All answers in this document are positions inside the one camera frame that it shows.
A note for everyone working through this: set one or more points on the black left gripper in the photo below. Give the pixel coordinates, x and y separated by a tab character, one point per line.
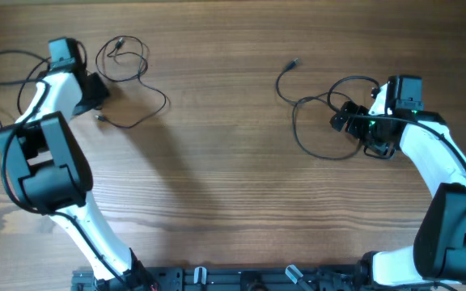
103	94

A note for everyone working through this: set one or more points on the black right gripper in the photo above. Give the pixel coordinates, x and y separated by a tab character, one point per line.
358	113

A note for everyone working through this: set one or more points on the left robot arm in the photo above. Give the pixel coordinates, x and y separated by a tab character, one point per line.
44	170

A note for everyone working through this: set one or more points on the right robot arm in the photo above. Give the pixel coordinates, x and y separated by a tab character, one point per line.
397	120

